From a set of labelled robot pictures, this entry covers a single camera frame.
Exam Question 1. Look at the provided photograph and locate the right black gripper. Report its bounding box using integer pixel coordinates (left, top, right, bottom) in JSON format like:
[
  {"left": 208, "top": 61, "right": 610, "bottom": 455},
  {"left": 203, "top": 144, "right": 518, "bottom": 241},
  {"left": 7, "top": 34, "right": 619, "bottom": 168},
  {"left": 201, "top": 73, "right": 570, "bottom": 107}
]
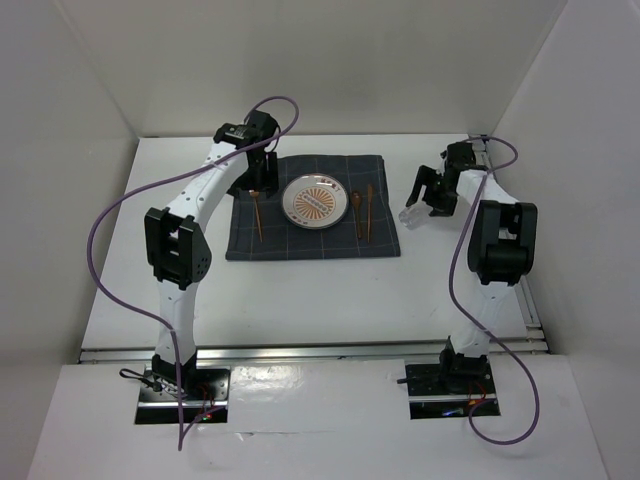
[{"left": 407, "top": 165, "right": 459, "bottom": 217}]

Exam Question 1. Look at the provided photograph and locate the copper fork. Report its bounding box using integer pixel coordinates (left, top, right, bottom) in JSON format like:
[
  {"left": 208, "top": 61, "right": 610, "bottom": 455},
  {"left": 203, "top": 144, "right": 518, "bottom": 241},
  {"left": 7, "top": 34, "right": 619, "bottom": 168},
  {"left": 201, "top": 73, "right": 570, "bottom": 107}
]
[{"left": 249, "top": 190, "right": 264, "bottom": 241}]

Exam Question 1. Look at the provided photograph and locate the clear faceted drinking glass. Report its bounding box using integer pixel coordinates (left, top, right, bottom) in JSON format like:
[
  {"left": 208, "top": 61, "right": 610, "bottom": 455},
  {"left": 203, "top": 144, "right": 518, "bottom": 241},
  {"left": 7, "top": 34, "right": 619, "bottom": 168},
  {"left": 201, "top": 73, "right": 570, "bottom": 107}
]
[{"left": 398, "top": 201, "right": 432, "bottom": 230}]

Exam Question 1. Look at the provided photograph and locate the dark grey checked cloth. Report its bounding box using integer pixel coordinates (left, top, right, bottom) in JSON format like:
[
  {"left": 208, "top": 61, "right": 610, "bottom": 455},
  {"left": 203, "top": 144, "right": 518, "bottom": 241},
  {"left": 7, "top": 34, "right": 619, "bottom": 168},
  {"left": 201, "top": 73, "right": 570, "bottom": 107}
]
[{"left": 225, "top": 155, "right": 401, "bottom": 261}]

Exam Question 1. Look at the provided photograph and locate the copper knife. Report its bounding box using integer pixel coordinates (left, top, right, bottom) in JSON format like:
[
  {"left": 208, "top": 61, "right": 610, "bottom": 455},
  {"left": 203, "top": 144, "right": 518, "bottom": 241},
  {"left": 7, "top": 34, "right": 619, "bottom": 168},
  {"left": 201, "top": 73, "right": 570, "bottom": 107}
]
[{"left": 367, "top": 184, "right": 375, "bottom": 243}]

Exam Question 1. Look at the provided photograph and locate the orange patterned plate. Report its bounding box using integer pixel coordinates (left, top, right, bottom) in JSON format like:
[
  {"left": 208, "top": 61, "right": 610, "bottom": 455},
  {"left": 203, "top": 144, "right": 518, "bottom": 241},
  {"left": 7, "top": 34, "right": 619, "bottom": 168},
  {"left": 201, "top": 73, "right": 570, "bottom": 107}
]
[{"left": 281, "top": 173, "right": 349, "bottom": 230}]

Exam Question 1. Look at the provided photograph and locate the copper spoon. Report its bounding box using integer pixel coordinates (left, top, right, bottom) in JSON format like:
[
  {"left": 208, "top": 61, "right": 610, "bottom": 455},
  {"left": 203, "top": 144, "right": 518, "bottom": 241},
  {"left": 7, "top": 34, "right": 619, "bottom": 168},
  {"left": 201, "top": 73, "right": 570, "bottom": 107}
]
[{"left": 350, "top": 190, "right": 363, "bottom": 240}]

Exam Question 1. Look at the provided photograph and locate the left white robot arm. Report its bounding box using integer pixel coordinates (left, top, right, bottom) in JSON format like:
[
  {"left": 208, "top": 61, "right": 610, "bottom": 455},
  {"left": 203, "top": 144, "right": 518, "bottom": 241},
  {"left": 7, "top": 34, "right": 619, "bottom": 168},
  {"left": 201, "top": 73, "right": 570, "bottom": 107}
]
[{"left": 144, "top": 111, "right": 280, "bottom": 399}]

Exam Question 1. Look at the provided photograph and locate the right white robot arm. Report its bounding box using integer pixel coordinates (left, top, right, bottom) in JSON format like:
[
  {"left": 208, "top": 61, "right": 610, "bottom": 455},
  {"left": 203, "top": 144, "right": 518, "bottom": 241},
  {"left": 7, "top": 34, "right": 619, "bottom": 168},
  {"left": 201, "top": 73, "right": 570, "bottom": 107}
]
[{"left": 399, "top": 141, "right": 538, "bottom": 392}]

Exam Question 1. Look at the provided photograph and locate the front aluminium rail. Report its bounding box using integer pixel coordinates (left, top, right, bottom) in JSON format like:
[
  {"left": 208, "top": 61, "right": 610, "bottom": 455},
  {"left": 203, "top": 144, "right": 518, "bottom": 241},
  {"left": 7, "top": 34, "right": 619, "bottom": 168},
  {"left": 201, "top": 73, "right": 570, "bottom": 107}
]
[{"left": 77, "top": 338, "right": 551, "bottom": 364}]

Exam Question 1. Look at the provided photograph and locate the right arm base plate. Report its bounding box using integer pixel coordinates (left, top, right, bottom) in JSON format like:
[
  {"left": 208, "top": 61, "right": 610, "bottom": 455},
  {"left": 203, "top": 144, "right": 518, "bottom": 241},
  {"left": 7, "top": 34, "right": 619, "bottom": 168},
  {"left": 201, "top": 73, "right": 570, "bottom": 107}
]
[{"left": 397, "top": 363, "right": 501, "bottom": 420}]

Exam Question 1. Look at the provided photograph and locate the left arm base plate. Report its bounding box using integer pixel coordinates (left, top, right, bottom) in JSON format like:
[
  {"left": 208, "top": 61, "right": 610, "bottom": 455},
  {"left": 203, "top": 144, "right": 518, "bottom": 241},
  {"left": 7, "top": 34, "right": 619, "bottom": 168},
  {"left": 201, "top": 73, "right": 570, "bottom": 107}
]
[{"left": 119, "top": 366, "right": 231, "bottom": 425}]

